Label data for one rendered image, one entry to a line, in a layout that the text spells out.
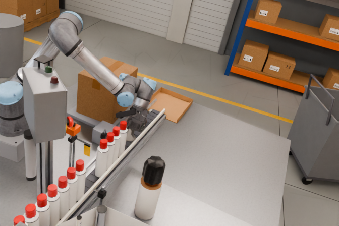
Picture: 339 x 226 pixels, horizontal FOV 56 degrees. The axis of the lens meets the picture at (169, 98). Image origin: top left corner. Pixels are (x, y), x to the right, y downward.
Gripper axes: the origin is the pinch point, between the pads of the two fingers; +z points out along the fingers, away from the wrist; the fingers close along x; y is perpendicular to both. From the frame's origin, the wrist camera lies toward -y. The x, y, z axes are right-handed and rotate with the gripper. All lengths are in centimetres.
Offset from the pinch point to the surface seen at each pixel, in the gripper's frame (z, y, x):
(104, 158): 5.1, 2.8, -22.9
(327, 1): -243, 98, 356
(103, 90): -20.4, -24.4, 8.0
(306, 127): -47, 107, 171
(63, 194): 17, 2, -47
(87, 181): 18.6, -1.6, -21.3
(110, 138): -3.7, 1.5, -21.2
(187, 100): -31, 9, 72
